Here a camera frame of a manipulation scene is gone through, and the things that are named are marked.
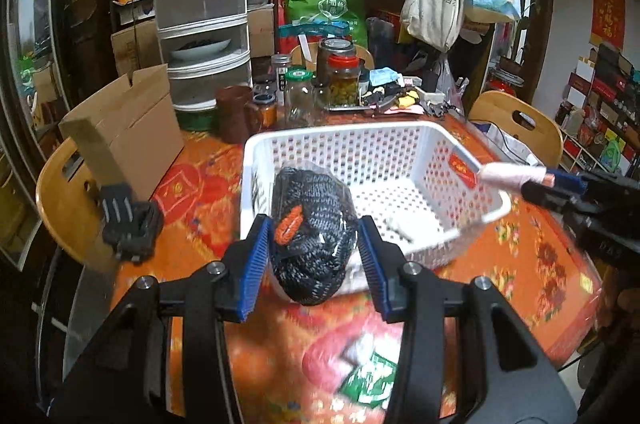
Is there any red lid pickle jar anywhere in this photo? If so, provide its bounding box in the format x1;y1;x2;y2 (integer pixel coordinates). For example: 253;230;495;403
326;54;362;110

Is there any stacked grey food cover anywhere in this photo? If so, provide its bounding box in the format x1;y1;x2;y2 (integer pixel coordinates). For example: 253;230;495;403
152;0;254;111

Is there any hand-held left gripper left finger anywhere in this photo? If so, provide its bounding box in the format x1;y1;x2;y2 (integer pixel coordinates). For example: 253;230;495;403
50;214;274;424

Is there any wooden chair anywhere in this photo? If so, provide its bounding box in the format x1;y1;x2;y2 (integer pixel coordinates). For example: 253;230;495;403
35;136;122;275
467;91;564;170

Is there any small white lid jar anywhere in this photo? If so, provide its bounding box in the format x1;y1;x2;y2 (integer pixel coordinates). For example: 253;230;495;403
270;53;293;106

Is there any green lid glass jar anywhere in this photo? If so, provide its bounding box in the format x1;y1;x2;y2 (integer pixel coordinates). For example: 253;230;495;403
283;69;316;131

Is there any white plastic basket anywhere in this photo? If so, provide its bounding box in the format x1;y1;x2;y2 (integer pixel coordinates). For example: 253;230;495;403
239;120;512;296

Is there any large dark lid jar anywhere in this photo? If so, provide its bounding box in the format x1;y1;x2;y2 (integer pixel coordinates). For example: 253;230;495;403
317;37;355;72

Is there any metal tray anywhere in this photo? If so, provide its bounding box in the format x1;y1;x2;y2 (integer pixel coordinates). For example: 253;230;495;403
325;101;372;113

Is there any green shopping bag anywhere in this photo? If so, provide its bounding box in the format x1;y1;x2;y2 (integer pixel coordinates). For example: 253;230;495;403
283;0;367;51

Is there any brown plastic mug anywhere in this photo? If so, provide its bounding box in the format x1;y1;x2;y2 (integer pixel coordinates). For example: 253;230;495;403
215;85;257;145

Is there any red wall poster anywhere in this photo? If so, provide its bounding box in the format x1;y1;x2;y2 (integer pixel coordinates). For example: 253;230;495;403
591;0;626;50

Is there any orange printed tablecloth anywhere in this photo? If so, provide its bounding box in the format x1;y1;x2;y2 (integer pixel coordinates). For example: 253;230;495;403
112;111;603;424

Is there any small orange sauce jar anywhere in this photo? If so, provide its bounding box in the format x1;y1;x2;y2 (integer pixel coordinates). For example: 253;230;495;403
252;93;278;130

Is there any open cardboard box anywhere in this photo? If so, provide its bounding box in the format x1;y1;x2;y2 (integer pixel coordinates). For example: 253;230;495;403
58;63;186;205

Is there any blue face mask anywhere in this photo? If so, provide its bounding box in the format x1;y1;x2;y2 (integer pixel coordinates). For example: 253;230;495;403
369;67;402;88

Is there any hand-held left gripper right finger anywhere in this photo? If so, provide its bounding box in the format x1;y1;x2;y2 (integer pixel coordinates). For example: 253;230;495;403
357;214;579;424

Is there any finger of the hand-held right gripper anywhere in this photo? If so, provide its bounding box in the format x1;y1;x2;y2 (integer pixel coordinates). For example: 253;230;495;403
519;180;581;212
542;170;590;196

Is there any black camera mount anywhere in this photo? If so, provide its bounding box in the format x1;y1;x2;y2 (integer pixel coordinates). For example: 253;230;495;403
99;183;164;266

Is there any brown cardboard box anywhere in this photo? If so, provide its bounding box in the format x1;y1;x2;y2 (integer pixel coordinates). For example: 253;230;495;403
110;19;172;78

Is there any shelf of boxes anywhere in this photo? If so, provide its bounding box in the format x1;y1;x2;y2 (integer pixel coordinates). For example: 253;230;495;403
554;43;640;181

